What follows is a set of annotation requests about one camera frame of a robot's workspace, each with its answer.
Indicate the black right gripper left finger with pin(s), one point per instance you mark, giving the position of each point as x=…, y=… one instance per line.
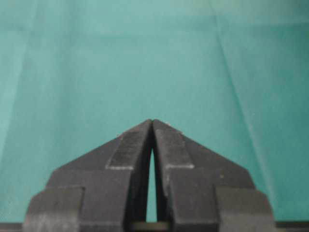
x=101, y=191

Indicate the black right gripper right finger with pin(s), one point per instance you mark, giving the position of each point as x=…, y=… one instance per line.
x=199, y=190

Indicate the green table cloth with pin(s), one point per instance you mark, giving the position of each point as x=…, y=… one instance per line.
x=232, y=75

